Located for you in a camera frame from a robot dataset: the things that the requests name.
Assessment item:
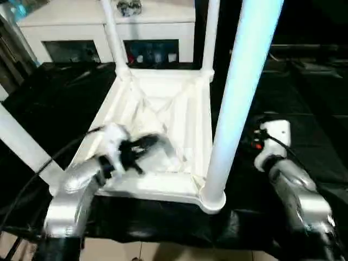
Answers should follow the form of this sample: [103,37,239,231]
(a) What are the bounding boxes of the white plastic table top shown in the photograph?
[49,67,228,215]

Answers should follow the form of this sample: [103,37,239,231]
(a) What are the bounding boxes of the black plastic mat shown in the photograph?
[0,61,348,245]

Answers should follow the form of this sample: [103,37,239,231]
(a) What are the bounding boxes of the black draped furniture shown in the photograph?
[194,0,348,66]

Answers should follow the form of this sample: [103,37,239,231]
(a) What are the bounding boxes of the white sideboard cabinet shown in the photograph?
[18,0,197,65]

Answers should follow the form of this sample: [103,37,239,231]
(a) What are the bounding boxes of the black parts in clear bag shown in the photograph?
[116,0,142,16]

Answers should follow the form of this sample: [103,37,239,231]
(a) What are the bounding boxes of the grey curtain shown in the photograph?
[0,16,36,93]

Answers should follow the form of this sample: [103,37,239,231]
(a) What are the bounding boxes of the blue white plastic package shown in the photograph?
[9,2,27,20]

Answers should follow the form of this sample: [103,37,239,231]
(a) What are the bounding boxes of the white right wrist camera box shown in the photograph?
[253,119,292,172]

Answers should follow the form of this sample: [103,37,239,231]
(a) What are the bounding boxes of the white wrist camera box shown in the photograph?
[253,119,292,172]
[102,123,132,174]

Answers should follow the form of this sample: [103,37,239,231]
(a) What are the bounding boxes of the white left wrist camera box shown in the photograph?
[102,123,132,174]

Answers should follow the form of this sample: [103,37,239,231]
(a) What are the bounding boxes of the black right camera cable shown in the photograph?
[264,132,319,187]

